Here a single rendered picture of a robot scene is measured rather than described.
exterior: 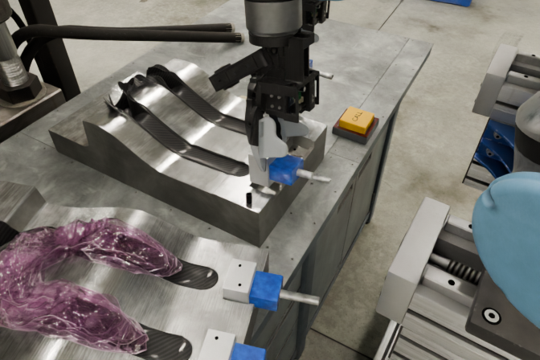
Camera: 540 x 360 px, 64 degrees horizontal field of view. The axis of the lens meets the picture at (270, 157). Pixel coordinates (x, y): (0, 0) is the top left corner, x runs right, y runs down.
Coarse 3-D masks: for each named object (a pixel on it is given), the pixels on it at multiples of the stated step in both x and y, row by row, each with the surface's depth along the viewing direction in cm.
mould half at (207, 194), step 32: (192, 64) 93; (160, 96) 85; (224, 96) 92; (64, 128) 89; (96, 128) 78; (128, 128) 78; (192, 128) 84; (320, 128) 84; (96, 160) 85; (128, 160) 79; (160, 160) 77; (320, 160) 89; (160, 192) 80; (192, 192) 74; (224, 192) 71; (256, 192) 71; (288, 192) 78; (224, 224) 75; (256, 224) 70
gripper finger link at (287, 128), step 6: (276, 120) 68; (282, 120) 69; (276, 126) 70; (282, 126) 70; (288, 126) 69; (294, 126) 69; (300, 126) 68; (306, 126) 68; (276, 132) 70; (282, 132) 70; (288, 132) 70; (294, 132) 70; (300, 132) 69; (306, 132) 68; (282, 138) 71
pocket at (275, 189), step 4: (252, 184) 74; (256, 184) 75; (272, 184) 76; (276, 184) 76; (280, 184) 76; (284, 184) 75; (256, 188) 76; (260, 188) 76; (264, 188) 76; (268, 188) 76; (272, 188) 76; (276, 188) 76; (280, 188) 74; (264, 192) 75; (268, 192) 75; (272, 192) 75; (276, 192) 73
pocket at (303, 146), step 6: (288, 138) 82; (294, 138) 84; (300, 138) 83; (306, 138) 82; (288, 144) 83; (294, 144) 84; (300, 144) 84; (306, 144) 83; (312, 144) 82; (288, 150) 83; (294, 150) 83; (300, 150) 83; (306, 150) 83; (306, 156) 80
